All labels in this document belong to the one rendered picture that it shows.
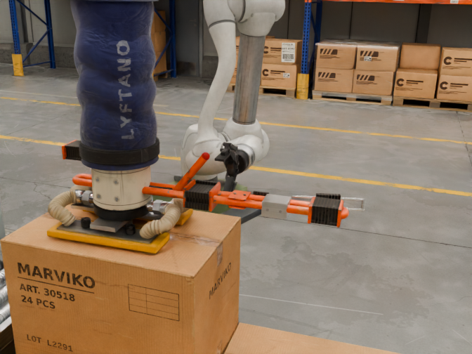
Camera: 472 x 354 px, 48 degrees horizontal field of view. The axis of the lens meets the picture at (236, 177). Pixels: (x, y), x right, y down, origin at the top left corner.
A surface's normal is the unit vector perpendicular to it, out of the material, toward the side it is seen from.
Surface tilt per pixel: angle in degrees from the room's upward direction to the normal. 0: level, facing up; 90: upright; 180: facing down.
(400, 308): 0
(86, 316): 90
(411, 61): 92
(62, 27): 90
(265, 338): 0
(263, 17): 107
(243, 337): 0
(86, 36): 76
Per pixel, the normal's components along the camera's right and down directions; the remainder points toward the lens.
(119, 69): 0.14, 0.52
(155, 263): 0.02, -0.94
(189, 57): -0.31, 0.31
